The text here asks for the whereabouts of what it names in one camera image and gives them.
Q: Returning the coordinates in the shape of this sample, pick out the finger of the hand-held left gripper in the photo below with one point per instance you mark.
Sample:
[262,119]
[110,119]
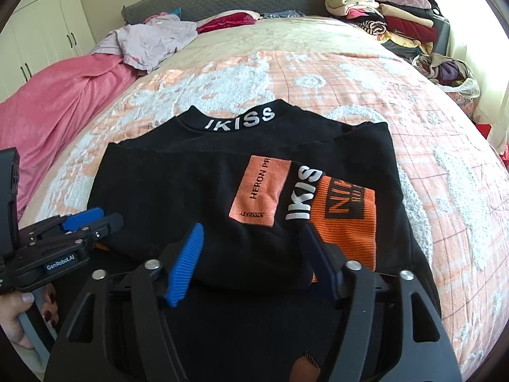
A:
[107,225]
[81,219]

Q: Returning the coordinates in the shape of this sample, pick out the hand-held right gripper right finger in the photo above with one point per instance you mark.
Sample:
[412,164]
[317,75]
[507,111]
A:
[322,266]

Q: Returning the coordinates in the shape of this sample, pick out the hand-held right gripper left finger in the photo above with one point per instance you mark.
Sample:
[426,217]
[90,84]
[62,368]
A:
[185,266]

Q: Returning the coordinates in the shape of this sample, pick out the black sweater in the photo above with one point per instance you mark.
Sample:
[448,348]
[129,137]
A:
[179,191]

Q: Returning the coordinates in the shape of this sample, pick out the white bag of clothes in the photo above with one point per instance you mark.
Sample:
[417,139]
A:
[449,73]

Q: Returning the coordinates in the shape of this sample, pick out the pile of folded clothes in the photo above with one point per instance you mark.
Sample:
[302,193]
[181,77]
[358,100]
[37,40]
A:
[405,24]

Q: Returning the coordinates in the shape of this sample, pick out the person's left hand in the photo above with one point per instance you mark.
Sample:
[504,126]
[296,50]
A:
[12,322]

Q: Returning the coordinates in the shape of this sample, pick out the person's right hand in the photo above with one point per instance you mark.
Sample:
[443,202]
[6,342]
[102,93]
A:
[304,370]

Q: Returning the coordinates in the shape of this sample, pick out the pink quilt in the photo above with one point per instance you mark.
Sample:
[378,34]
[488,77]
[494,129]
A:
[59,103]

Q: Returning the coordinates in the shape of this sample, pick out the orange white patterned blanket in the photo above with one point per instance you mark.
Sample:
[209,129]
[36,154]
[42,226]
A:
[437,187]

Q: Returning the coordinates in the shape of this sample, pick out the lilac garment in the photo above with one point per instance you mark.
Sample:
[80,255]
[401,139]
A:
[159,39]

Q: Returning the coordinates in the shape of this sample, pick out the white wardrobe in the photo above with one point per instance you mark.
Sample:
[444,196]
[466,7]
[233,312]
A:
[47,28]

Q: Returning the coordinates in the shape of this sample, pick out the floral pillow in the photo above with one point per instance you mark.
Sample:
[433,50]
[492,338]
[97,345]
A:
[463,103]

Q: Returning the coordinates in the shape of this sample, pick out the blue plastic clip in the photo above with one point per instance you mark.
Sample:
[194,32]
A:
[175,11]

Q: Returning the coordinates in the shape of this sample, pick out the red cushion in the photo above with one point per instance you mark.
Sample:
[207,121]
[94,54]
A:
[226,22]

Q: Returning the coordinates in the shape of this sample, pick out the blue patterned cloth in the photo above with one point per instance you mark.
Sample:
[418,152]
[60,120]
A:
[282,14]

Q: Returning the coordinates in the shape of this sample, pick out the cream curtain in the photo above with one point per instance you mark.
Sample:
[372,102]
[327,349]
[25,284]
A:
[477,47]

